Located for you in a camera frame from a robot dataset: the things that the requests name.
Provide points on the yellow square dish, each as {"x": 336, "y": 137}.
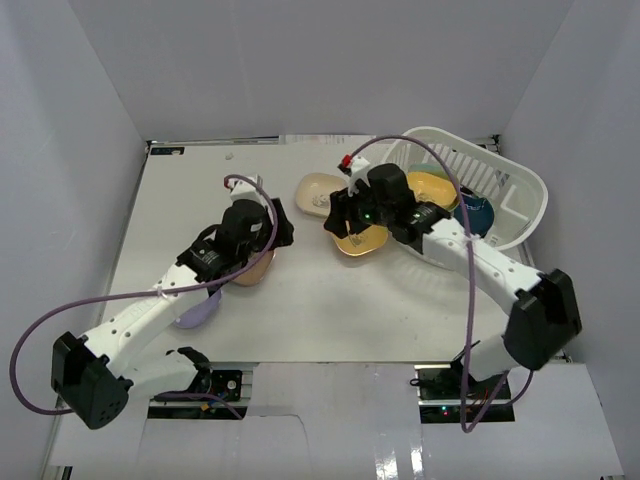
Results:
{"x": 431, "y": 188}
{"x": 364, "y": 243}

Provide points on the brown square panda dish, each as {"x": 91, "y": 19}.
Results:
{"x": 257, "y": 273}

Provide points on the black label sticker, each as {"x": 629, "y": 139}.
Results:
{"x": 166, "y": 151}

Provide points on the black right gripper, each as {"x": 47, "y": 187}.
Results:
{"x": 342, "y": 207}

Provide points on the white plastic dish bin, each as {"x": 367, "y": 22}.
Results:
{"x": 518, "y": 195}

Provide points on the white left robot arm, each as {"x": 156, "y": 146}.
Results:
{"x": 97, "y": 373}

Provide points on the cream square panda dish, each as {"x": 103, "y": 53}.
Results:
{"x": 313, "y": 193}

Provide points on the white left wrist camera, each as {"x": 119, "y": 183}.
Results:
{"x": 241, "y": 190}

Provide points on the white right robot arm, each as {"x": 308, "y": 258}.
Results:
{"x": 542, "y": 310}

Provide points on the papers at table back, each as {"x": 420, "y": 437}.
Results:
{"x": 350, "y": 140}

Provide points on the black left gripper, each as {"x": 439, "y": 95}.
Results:
{"x": 282, "y": 226}

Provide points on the teal rectangular divided plate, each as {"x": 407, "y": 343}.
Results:
{"x": 432, "y": 169}

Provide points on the purple square panda dish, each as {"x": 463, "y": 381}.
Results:
{"x": 199, "y": 314}

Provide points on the green square panda dish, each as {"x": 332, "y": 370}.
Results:
{"x": 445, "y": 195}

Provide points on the dark blue leaf plate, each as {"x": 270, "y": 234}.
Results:
{"x": 480, "y": 212}

